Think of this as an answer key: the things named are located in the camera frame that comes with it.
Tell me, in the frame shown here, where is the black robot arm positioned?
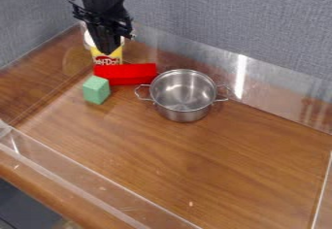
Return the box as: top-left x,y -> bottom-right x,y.
69,0 -> 136,54

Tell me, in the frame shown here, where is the small steel pot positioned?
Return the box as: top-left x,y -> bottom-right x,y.
135,69 -> 231,122

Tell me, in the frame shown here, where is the clear acrylic table barrier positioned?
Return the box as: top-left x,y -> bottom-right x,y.
0,27 -> 332,229

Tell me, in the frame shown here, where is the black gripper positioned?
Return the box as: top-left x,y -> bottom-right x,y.
69,0 -> 136,54

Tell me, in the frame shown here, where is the green foam block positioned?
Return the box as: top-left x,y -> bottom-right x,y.
84,76 -> 110,105

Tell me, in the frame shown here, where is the yellow play-doh tub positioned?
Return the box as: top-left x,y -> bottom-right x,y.
85,31 -> 125,66

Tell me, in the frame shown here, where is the red rectangular block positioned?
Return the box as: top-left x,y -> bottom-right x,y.
94,63 -> 157,85

